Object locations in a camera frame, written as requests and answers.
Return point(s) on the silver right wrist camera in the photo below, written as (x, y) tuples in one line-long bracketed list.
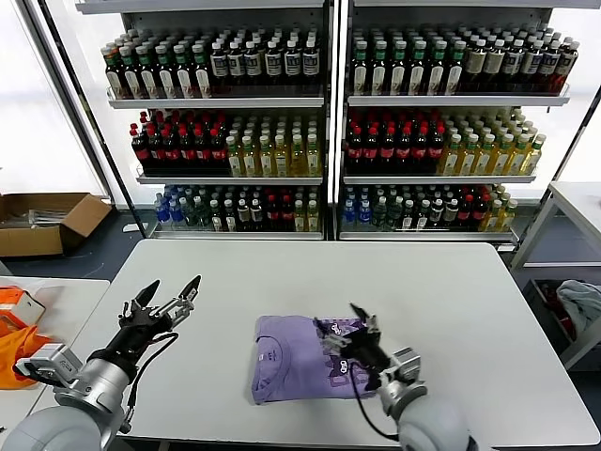
[(407, 364)]

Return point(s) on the white side table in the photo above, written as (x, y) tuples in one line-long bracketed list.
[(70, 300)]

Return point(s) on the brown cardboard box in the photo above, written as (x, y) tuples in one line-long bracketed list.
[(28, 239)]

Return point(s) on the white metal frame table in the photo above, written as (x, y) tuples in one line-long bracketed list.
[(577, 197)]

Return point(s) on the white label dark drink bottle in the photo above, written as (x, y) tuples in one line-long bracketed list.
[(532, 63), (311, 65), (254, 66), (292, 65), (567, 65), (273, 65), (220, 66), (514, 63), (550, 65), (237, 66)]

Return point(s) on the yellow juice bottle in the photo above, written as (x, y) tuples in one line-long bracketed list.
[(518, 160), (314, 160), (282, 160), (501, 160), (251, 160), (266, 160), (493, 218), (533, 160), (301, 218), (298, 160), (484, 160), (451, 160), (468, 160), (507, 217), (314, 218), (235, 160)]

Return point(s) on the green cap dark tea bottle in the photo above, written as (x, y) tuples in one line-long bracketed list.
[(380, 70), (436, 70), (455, 70), (203, 75), (165, 75), (399, 70), (148, 75), (418, 70), (131, 75), (184, 75), (361, 70)]

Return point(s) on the dark storage bin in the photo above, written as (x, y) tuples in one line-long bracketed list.
[(537, 305)]

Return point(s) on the blue water bottle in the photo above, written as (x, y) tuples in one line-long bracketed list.
[(176, 213), (350, 213), (163, 212), (365, 213)]

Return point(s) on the clear plastic packet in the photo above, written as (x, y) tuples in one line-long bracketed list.
[(47, 218)]

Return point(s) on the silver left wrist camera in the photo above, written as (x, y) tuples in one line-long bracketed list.
[(47, 364)]

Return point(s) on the black window post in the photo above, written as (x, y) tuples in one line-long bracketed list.
[(84, 94)]

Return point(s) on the grey window post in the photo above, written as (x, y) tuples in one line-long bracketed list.
[(64, 94)]

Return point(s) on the clear green water bottle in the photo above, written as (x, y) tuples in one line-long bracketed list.
[(396, 215), (203, 215), (190, 213), (380, 215)]

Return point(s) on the grey metal bottle shelf unit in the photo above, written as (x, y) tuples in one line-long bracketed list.
[(451, 101), (216, 103)]

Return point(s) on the dark window post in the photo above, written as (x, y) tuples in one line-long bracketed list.
[(577, 136)]

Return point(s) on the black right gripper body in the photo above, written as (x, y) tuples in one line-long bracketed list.
[(368, 352)]

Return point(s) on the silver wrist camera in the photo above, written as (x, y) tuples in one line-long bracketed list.
[(47, 364), (407, 364)]

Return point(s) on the grey white crumpled cloth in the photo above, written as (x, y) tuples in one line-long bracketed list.
[(582, 305)]

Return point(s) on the beige label dark drink bottle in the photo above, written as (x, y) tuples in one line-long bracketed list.
[(243, 216), (437, 215), (257, 216), (495, 63), (451, 215), (476, 63)]

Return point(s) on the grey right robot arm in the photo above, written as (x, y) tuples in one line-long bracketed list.
[(432, 418)]

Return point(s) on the orange and white carton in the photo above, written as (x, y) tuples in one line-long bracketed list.
[(28, 307)]

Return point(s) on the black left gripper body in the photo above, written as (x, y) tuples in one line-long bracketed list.
[(136, 333)]

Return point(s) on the white paper scrap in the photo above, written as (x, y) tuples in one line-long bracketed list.
[(130, 228)]

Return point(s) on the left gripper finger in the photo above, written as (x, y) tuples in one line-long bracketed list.
[(146, 293), (190, 291)]

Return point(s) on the orange label tea bottle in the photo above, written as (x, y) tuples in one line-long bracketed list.
[(115, 75)]

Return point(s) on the red cap cola bottle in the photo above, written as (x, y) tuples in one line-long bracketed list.
[(387, 152), (273, 216), (466, 215), (141, 152), (481, 215), (355, 152), (157, 152), (404, 152), (436, 152), (173, 152), (371, 152), (420, 152), (219, 152), (288, 216)]

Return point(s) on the red cloth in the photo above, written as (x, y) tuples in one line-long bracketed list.
[(565, 325)]

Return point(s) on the orange cloth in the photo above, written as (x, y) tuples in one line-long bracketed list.
[(19, 338)]

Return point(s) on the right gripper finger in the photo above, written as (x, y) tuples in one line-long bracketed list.
[(366, 319), (334, 340)]

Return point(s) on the white cap dark drink bottle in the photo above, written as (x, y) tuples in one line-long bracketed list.
[(423, 216), (216, 216), (230, 216), (409, 216)]

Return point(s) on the purple t-shirt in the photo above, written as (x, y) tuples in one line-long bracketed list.
[(291, 357)]

